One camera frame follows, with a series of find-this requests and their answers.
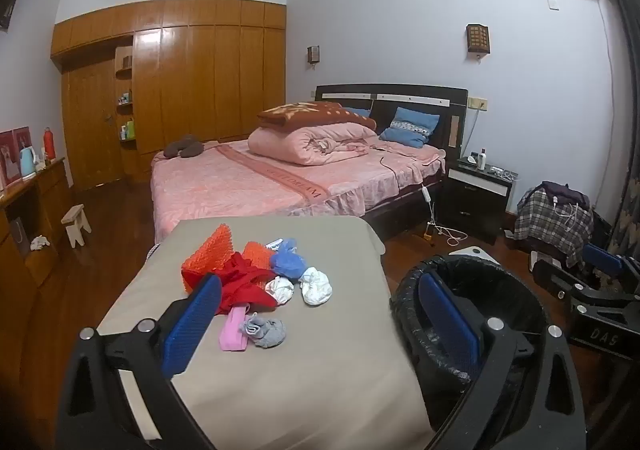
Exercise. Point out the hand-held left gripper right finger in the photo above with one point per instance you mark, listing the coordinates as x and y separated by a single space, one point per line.
447 325

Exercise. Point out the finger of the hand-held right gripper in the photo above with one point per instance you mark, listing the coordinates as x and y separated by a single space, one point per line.
552 280
602 257

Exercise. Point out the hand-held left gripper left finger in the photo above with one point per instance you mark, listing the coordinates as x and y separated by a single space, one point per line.
192 325

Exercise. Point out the pink cloth strip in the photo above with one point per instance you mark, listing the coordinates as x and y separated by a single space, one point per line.
232 332

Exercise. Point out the black lined trash bin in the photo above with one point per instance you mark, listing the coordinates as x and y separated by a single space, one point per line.
500 280

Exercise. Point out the red plastic bag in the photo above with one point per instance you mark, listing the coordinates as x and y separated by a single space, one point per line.
245 280

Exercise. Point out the grey sock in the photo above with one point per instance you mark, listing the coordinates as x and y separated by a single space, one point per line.
262 330

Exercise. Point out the white cloth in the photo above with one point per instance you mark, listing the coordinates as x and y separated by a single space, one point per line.
279 290
316 286

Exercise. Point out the white and blue box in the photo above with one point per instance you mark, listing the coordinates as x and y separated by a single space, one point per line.
275 245

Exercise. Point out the blue plastic bag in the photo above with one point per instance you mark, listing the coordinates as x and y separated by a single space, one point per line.
290 260

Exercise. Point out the black case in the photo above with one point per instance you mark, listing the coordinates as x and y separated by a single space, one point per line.
601 230

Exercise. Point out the plaid-covered chair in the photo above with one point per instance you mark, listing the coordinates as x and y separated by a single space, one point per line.
540 225

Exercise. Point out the dark purple bag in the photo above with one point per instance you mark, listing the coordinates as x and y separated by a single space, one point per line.
565 191

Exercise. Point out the white bathroom scale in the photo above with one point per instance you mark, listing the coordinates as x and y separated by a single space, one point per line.
472 251

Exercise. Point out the small yellow box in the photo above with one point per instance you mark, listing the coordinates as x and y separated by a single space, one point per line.
428 235

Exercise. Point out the dark floral curtain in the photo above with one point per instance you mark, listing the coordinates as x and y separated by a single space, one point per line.
627 155

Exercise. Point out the black and white nightstand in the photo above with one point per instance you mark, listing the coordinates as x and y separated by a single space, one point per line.
475 205

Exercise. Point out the white power strip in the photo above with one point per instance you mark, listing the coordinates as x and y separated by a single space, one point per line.
500 172

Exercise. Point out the white lotion bottle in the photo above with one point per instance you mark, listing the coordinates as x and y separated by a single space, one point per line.
482 161

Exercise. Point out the bed with pink sheet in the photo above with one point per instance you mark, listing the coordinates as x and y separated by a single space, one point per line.
240 180

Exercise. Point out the small wooden stool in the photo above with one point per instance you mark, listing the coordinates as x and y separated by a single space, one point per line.
75 222

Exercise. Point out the white rag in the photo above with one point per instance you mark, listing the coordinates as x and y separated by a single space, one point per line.
40 242

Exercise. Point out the brown slippers on bed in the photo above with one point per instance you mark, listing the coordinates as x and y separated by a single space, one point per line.
182 146

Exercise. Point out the wooden dresser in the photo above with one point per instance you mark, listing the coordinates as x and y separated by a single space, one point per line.
45 210

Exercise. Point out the grey paper bag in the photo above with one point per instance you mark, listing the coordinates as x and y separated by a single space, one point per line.
18 235

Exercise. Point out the blue pillow with patterned band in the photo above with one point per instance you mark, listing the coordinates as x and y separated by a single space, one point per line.
410 127

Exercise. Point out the pink folded quilt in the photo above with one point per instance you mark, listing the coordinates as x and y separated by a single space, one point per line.
300 145

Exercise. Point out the red thermos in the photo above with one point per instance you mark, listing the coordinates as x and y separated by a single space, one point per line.
49 145

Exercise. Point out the plain blue pillow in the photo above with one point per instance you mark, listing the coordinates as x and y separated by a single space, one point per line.
357 112

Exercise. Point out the light blue kettle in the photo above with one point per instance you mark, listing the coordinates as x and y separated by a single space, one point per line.
27 162

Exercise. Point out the small cosmetic jars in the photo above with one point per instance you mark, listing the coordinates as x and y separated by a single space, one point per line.
124 98

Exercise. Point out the brown patterned blanket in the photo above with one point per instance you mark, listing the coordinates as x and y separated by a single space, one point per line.
310 114

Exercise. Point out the wooden wardrobe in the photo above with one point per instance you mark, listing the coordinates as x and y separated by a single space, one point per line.
200 80

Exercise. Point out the red framed photo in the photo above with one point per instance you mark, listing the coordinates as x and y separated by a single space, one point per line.
22 137
7 157

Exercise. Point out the wall power socket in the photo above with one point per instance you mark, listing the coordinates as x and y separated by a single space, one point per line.
477 103

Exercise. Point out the large wooden wall lamp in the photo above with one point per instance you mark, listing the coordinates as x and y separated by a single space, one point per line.
478 39

